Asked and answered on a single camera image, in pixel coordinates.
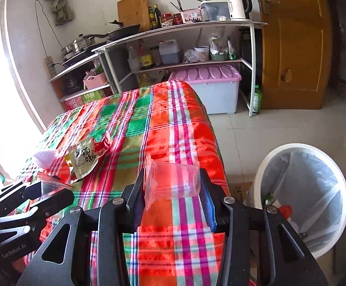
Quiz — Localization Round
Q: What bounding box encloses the yellow label sauce bottle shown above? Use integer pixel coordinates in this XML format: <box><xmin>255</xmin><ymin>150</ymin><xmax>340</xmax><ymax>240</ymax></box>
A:
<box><xmin>139</xmin><ymin>40</ymin><xmax>153</xmax><ymax>68</ymax></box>

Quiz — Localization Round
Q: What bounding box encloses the wooden cutting board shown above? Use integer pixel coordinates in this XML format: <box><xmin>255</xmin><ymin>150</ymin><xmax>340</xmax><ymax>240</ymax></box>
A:
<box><xmin>117</xmin><ymin>0</ymin><xmax>151</xmax><ymax>32</ymax></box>

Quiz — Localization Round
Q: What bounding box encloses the beige snack packet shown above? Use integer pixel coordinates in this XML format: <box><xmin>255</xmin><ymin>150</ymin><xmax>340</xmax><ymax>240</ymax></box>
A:
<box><xmin>64</xmin><ymin>138</ymin><xmax>97</xmax><ymax>182</ymax></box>

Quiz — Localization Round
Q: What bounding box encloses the metal door handle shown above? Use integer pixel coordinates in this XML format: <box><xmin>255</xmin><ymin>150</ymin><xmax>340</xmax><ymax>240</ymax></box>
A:
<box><xmin>259</xmin><ymin>0</ymin><xmax>281</xmax><ymax>15</ymax></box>

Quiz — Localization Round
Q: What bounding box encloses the green food packet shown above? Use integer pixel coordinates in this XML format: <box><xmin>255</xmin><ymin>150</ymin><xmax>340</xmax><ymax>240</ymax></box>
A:
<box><xmin>227</xmin><ymin>37</ymin><xmax>237</xmax><ymax>60</ymax></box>

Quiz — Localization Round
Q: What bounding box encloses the dark pot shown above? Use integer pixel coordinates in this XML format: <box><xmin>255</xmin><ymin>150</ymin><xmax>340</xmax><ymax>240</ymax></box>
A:
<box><xmin>62</xmin><ymin>76</ymin><xmax>84</xmax><ymax>94</ymax></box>

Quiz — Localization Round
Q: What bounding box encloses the steel steamer pot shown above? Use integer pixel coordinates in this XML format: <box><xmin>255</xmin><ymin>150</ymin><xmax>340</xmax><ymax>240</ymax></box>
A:
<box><xmin>61</xmin><ymin>34</ymin><xmax>97</xmax><ymax>56</ymax></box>

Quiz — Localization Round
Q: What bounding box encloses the crumpled clear plastic bag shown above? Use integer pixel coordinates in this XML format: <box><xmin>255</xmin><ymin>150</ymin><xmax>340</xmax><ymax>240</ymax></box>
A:
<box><xmin>182</xmin><ymin>49</ymin><xmax>200</xmax><ymax>64</ymax></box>

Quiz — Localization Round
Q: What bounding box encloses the clear tall bottle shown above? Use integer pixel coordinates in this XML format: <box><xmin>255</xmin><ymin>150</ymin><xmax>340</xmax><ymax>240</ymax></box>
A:
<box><xmin>127</xmin><ymin>46</ymin><xmax>140</xmax><ymax>72</ymax></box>

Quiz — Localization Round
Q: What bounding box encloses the white window frame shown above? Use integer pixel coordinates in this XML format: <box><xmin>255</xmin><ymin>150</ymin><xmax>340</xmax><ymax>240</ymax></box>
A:
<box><xmin>0</xmin><ymin>0</ymin><xmax>60</xmax><ymax>185</ymax></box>

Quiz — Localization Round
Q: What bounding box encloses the dark liquid plastic jug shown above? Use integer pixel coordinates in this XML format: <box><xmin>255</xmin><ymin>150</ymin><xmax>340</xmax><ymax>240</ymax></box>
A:
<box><xmin>159</xmin><ymin>40</ymin><xmax>182</xmax><ymax>65</ymax></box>

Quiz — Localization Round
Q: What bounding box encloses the wooden door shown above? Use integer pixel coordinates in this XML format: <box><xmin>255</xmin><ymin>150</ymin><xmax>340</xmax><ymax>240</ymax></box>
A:
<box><xmin>252</xmin><ymin>0</ymin><xmax>333</xmax><ymax>111</ymax></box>

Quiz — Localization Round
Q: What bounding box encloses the dark sauce bottle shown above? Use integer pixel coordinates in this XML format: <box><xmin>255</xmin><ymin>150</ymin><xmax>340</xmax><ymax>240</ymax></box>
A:
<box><xmin>153</xmin><ymin>4</ymin><xmax>162</xmax><ymax>29</ymax></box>

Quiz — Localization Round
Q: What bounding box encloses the small white foam net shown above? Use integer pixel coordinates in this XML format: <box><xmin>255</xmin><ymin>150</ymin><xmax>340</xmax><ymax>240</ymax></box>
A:
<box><xmin>33</xmin><ymin>149</ymin><xmax>58</xmax><ymax>168</ymax></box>

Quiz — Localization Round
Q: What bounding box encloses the yellow oil bottle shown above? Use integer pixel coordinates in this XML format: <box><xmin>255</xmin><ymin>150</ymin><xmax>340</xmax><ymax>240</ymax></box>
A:
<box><xmin>139</xmin><ymin>72</ymin><xmax>158</xmax><ymax>87</ymax></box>

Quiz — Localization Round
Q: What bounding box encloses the long metal shelf rack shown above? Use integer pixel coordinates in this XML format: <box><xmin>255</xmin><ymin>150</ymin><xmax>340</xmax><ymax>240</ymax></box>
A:
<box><xmin>91</xmin><ymin>21</ymin><xmax>269</xmax><ymax>117</ymax></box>

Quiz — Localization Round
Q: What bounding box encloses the white plastic tub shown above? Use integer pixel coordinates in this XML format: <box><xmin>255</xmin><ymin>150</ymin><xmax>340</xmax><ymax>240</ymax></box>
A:
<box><xmin>194</xmin><ymin>46</ymin><xmax>210</xmax><ymax>61</ymax></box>

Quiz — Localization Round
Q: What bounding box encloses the plaid tablecloth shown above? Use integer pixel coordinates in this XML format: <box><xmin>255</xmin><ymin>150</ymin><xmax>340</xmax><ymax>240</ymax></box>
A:
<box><xmin>19</xmin><ymin>80</ymin><xmax>257</xmax><ymax>286</ymax></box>

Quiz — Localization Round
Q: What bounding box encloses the pink utensil holder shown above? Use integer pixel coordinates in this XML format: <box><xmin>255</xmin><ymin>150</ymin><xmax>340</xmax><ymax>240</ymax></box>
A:
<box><xmin>181</xmin><ymin>8</ymin><xmax>201</xmax><ymax>24</ymax></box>

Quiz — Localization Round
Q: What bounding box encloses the wall power strip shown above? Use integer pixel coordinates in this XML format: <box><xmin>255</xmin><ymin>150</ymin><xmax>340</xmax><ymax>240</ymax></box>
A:
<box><xmin>46</xmin><ymin>55</ymin><xmax>57</xmax><ymax>78</ymax></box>

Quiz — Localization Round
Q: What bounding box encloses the pink green carton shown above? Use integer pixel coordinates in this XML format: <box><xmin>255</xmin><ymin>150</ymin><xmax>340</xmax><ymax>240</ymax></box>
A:
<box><xmin>60</xmin><ymin>85</ymin><xmax>112</xmax><ymax>111</ymax></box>

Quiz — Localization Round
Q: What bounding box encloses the low metal stove shelf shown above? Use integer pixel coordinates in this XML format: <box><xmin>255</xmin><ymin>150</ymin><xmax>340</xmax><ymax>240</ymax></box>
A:
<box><xmin>49</xmin><ymin>52</ymin><xmax>114</xmax><ymax>105</ymax></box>

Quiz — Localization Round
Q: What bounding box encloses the red-edged clear bag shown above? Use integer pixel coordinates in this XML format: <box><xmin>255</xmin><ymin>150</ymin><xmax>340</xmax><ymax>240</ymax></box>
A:
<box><xmin>37</xmin><ymin>171</ymin><xmax>73</xmax><ymax>191</ymax></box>

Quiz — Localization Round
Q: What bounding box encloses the black wok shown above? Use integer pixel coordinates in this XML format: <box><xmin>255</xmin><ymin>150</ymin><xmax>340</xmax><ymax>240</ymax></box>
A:
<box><xmin>94</xmin><ymin>20</ymin><xmax>141</xmax><ymax>41</ymax></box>

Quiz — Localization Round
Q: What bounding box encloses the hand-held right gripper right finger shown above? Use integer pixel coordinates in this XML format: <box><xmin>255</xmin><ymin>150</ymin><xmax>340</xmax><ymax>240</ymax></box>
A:
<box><xmin>199</xmin><ymin>168</ymin><xmax>330</xmax><ymax>286</ymax></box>

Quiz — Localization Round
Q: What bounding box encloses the white trash bin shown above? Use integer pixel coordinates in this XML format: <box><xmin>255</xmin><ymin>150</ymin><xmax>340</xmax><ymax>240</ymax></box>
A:
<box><xmin>246</xmin><ymin>143</ymin><xmax>346</xmax><ymax>260</ymax></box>

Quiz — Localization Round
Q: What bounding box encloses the clear bin liner bag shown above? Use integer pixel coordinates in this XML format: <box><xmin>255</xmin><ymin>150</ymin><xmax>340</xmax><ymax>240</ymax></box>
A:
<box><xmin>246</xmin><ymin>150</ymin><xmax>345</xmax><ymax>245</ymax></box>

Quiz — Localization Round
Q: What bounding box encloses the red snack wrapper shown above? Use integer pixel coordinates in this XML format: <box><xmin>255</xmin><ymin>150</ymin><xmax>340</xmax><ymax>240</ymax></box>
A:
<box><xmin>94</xmin><ymin>133</ymin><xmax>112</xmax><ymax>157</ymax></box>

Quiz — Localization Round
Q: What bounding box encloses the white food bag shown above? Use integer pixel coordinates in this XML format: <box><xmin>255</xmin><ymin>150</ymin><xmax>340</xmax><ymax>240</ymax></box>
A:
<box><xmin>209</xmin><ymin>34</ymin><xmax>230</xmax><ymax>55</ymax></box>

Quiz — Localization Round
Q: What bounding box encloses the pink lid storage box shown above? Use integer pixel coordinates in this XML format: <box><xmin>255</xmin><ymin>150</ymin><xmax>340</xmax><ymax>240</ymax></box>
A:
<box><xmin>168</xmin><ymin>65</ymin><xmax>242</xmax><ymax>115</ymax></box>

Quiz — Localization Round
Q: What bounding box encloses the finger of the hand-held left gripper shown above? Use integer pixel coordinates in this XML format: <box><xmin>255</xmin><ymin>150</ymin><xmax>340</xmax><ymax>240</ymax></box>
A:
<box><xmin>0</xmin><ymin>181</ymin><xmax>46</xmax><ymax>215</ymax></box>
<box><xmin>0</xmin><ymin>188</ymin><xmax>76</xmax><ymax>245</ymax></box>

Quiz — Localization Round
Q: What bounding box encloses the hanging green cloth bag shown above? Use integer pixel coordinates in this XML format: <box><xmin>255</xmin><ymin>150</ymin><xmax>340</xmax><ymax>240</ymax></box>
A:
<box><xmin>41</xmin><ymin>0</ymin><xmax>70</xmax><ymax>26</ymax></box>

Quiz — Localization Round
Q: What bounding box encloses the white electric kettle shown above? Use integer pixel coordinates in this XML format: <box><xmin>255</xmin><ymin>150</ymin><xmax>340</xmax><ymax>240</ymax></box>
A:
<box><xmin>226</xmin><ymin>0</ymin><xmax>253</xmax><ymax>21</ymax></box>

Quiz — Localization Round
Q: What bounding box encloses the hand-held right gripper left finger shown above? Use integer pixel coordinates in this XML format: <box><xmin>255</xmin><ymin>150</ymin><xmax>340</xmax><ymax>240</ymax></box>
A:
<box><xmin>16</xmin><ymin>168</ymin><xmax>146</xmax><ymax>286</ymax></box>

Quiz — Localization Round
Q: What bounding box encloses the black induction cooker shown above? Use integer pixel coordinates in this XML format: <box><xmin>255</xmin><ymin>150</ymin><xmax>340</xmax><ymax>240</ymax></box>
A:
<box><xmin>60</xmin><ymin>43</ymin><xmax>108</xmax><ymax>67</ymax></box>

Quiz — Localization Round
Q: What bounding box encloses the pink plastic basket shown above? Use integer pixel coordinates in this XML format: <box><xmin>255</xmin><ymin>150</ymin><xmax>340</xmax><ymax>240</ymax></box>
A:
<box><xmin>83</xmin><ymin>72</ymin><xmax>108</xmax><ymax>90</ymax></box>

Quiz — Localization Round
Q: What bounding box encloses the clear plastic storage container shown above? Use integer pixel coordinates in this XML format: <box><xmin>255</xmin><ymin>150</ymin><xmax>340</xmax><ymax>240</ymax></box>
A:
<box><xmin>197</xmin><ymin>0</ymin><xmax>231</xmax><ymax>22</ymax></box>

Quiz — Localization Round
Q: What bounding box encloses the dark glass jar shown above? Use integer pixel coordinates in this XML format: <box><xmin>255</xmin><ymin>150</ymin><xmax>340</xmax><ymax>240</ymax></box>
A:
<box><xmin>150</xmin><ymin>46</ymin><xmax>161</xmax><ymax>66</ymax></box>

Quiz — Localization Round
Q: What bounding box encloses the green plastic bottle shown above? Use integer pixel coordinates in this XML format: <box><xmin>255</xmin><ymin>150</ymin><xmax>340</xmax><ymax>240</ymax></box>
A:
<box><xmin>252</xmin><ymin>85</ymin><xmax>263</xmax><ymax>114</ymax></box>

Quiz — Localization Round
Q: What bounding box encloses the clear plastic cup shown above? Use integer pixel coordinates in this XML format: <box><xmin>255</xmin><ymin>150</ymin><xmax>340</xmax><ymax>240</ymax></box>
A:
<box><xmin>144</xmin><ymin>153</ymin><xmax>201</xmax><ymax>212</ymax></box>

